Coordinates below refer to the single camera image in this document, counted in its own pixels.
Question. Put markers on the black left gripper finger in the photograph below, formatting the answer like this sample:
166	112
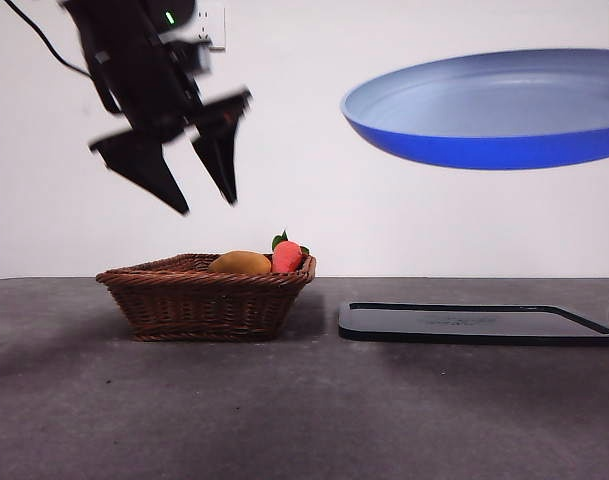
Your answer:
144	167
219	155

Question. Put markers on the blue round plate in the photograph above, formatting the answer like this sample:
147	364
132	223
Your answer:
484	145

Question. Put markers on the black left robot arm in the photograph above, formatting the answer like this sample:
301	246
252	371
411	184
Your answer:
126	65

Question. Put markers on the yellow-brown potato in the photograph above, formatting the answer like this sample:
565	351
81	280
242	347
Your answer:
240	263

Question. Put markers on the orange-red carrot with leaves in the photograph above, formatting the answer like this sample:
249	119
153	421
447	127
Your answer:
286	257

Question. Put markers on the brown wicker basket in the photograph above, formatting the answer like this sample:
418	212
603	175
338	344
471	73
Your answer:
199	305

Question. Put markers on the black flat tray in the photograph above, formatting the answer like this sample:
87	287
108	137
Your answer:
484	322

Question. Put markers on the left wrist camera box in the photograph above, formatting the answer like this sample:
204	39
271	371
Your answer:
191	55

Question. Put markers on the white wall socket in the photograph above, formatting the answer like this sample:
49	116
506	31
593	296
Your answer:
217	27

